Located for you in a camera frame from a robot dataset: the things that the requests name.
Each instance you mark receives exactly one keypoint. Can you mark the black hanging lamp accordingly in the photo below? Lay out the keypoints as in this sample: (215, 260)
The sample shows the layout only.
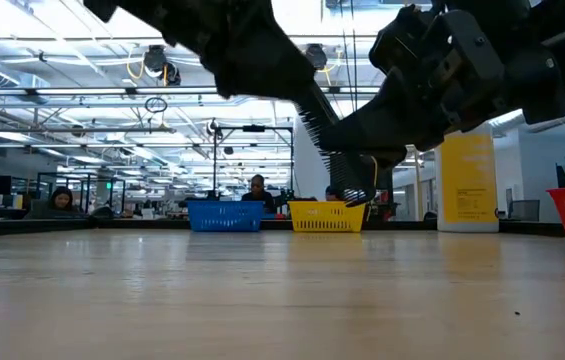
(316, 56)
(154, 59)

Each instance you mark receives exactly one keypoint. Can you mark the person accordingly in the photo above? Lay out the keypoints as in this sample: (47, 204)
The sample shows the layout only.
(331, 194)
(62, 200)
(258, 187)

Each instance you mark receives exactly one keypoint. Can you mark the white yellow wipes canister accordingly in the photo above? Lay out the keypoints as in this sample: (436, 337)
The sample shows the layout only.
(467, 180)

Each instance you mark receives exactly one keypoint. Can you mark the black aluminium table frame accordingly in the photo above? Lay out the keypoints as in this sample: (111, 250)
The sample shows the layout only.
(112, 223)

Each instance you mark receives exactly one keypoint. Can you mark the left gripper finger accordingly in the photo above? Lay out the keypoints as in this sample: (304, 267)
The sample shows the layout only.
(247, 45)

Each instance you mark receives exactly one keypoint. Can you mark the black mesh chair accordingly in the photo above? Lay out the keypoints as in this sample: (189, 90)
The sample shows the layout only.
(524, 210)

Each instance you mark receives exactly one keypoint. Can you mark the blue plastic basket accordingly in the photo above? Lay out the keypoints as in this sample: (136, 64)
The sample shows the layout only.
(224, 216)

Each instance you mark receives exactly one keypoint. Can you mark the black station frame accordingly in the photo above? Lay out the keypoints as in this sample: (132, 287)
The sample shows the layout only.
(254, 128)

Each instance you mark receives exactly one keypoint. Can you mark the yellow plastic basket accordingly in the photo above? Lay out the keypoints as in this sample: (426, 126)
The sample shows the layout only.
(322, 217)

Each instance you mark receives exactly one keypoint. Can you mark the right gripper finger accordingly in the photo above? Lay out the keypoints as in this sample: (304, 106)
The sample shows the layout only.
(387, 130)

